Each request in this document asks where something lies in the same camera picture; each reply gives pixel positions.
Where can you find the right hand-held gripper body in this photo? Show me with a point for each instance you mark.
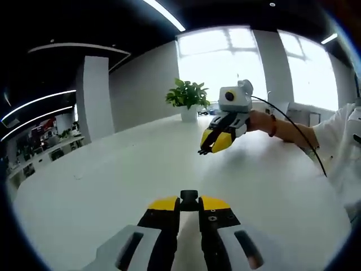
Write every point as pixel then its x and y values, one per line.
pixel 237 103

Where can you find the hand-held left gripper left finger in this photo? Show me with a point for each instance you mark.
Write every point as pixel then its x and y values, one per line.
pixel 163 223

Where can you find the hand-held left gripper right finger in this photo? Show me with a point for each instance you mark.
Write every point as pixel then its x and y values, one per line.
pixel 214 226

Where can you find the black plastic buckle socket part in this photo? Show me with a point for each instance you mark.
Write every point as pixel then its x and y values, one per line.
pixel 189 197

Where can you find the person's right hand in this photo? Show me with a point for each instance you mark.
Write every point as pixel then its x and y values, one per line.
pixel 259 121

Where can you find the white gooseneck faucet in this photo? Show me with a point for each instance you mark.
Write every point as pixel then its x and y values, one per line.
pixel 269 100

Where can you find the bright window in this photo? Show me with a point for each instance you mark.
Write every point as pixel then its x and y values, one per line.
pixel 220 62
pixel 308 70

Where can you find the potted green plant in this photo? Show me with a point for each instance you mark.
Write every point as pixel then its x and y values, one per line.
pixel 188 96

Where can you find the ceiling light strip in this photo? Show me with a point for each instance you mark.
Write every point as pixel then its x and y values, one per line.
pixel 65 92
pixel 62 109
pixel 166 15
pixel 329 38

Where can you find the white square pillar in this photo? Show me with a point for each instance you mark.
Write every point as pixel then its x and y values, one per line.
pixel 94 98

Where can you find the long white office desks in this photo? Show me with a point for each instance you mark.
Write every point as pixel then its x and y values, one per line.
pixel 36 161

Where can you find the red wall sign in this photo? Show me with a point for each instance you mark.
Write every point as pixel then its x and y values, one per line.
pixel 47 123

